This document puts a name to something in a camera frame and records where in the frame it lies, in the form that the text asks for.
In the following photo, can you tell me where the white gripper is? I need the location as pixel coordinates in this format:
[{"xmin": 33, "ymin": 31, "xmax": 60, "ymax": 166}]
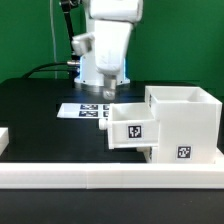
[{"xmin": 89, "ymin": 0, "xmax": 143, "ymax": 100}]

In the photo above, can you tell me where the white drawer box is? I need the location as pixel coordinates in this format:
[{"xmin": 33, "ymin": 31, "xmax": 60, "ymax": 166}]
[
  {"xmin": 137, "ymin": 146, "xmax": 158, "ymax": 163},
  {"xmin": 99, "ymin": 102, "xmax": 159, "ymax": 149}
]

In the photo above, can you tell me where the white drawer cabinet frame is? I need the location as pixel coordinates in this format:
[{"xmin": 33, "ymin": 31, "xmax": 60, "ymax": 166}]
[{"xmin": 145, "ymin": 86, "xmax": 222, "ymax": 164}]

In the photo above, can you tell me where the white front drawer box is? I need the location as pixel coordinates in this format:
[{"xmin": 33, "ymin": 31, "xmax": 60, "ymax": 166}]
[{"xmin": 137, "ymin": 146, "xmax": 158, "ymax": 163}]

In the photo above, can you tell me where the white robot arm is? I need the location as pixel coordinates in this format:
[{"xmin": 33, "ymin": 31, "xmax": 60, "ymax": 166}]
[{"xmin": 60, "ymin": 0, "xmax": 143, "ymax": 100}]

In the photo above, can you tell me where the white flat tag plate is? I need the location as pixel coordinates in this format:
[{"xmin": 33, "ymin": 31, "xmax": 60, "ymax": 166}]
[{"xmin": 57, "ymin": 103, "xmax": 110, "ymax": 119}]

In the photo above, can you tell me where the white U-shaped fence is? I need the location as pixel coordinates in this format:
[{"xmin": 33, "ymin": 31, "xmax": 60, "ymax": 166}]
[{"xmin": 0, "ymin": 127, "xmax": 224, "ymax": 190}]

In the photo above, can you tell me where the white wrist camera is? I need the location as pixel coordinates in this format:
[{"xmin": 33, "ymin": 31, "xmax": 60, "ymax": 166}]
[{"xmin": 71, "ymin": 33, "xmax": 94, "ymax": 56}]

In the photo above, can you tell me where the black cable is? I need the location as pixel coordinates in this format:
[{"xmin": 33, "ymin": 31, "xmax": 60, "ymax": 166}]
[{"xmin": 23, "ymin": 61, "xmax": 81, "ymax": 79}]

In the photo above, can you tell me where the white thin cable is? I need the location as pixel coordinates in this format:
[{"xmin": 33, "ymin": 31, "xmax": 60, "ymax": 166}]
[{"xmin": 49, "ymin": 0, "xmax": 58, "ymax": 80}]

